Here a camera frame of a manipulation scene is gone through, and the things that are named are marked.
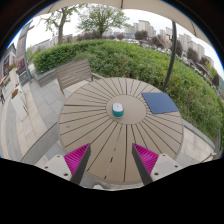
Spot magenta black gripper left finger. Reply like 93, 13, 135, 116
64, 144, 91, 185

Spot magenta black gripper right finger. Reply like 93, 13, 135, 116
132, 143, 159, 185

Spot round slatted wooden table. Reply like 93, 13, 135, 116
59, 77, 184, 185

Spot green hedge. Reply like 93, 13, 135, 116
33, 39, 224, 143

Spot white planter box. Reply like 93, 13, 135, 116
11, 84, 28, 121

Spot black parasol pole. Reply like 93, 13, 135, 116
162, 21, 178, 94

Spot beige parasol canopy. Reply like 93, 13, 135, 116
36, 0, 213, 46

